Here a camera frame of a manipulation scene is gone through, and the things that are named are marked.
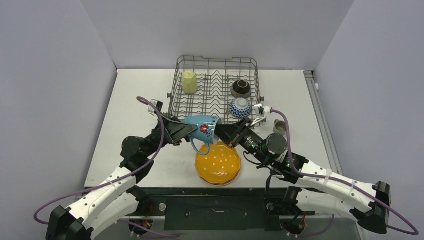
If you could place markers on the grey wire dish rack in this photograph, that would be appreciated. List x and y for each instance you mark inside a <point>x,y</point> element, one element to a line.
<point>215,78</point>

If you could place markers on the yellow polka dot plate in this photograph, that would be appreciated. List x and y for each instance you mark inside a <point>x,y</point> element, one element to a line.
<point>221,164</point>

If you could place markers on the blue mug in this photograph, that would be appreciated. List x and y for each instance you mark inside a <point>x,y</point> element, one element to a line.
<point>205,131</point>

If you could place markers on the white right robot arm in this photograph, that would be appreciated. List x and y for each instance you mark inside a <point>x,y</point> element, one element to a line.
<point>316,189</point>

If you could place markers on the dark patterned cream bowl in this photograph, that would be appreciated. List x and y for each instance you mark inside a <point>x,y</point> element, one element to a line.
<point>241,89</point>

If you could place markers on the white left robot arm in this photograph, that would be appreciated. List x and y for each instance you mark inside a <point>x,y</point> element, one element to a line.
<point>118,195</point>

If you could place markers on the pale yellow mug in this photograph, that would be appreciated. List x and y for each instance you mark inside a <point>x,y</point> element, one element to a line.
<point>189,82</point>

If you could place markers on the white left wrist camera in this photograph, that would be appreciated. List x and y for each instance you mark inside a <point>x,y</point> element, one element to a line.
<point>155,108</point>

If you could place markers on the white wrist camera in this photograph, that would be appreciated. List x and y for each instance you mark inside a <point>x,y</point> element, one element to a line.
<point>155,108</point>
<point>260,114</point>

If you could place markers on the orange patterned small bowl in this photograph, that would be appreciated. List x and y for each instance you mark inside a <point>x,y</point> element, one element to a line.
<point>240,108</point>

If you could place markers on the aluminium side rail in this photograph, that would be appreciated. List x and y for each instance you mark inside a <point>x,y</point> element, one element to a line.
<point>330,148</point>

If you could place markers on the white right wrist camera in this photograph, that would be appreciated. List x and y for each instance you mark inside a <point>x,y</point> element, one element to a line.
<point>260,114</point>

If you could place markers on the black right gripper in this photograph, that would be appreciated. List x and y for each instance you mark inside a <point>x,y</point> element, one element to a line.
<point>239,133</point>

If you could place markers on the black table frame rail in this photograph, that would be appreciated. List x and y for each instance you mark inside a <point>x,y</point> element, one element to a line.
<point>216,209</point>

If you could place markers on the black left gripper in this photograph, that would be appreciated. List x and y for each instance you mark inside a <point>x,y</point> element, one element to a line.
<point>175,131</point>

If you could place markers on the small grey-green mug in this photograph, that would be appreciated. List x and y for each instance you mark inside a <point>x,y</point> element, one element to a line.
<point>279,127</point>

